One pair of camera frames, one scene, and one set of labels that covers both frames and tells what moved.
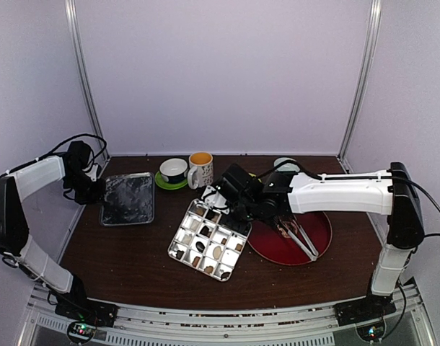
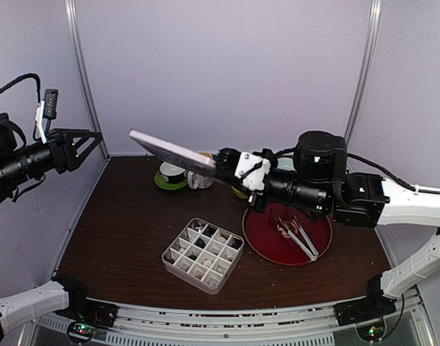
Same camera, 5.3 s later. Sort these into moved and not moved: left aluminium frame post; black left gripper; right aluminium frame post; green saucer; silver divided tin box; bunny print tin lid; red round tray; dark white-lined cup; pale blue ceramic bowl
Moved: black left gripper; bunny print tin lid; silver divided tin box
Not moved: dark white-lined cup; pale blue ceramic bowl; red round tray; left aluminium frame post; right aluminium frame post; green saucer
